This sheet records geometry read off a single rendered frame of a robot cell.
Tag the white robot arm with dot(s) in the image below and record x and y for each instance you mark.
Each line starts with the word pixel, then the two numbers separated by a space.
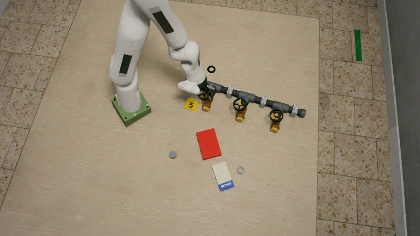
pixel 131 35

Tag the red flat rectangular block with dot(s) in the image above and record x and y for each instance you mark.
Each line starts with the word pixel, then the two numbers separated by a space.
pixel 208 144

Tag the grey pipe manifold with three valves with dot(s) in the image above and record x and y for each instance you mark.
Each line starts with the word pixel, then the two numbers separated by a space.
pixel 246 97

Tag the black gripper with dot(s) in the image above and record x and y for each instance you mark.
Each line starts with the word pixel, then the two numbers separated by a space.
pixel 206 88

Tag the grey round disc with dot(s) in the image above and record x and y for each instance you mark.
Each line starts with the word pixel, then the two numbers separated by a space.
pixel 172 154

